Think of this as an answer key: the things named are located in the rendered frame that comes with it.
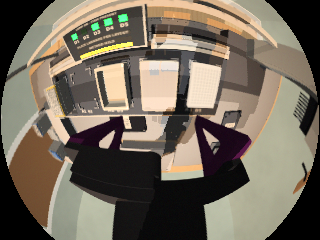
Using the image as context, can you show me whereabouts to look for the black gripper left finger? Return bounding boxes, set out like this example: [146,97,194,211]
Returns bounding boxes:
[68,115,124,150]

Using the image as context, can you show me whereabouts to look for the black flat plate with pegs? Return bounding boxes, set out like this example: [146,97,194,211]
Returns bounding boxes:
[221,111,242,130]

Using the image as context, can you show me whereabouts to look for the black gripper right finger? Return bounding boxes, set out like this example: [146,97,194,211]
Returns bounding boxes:
[195,115,252,176]

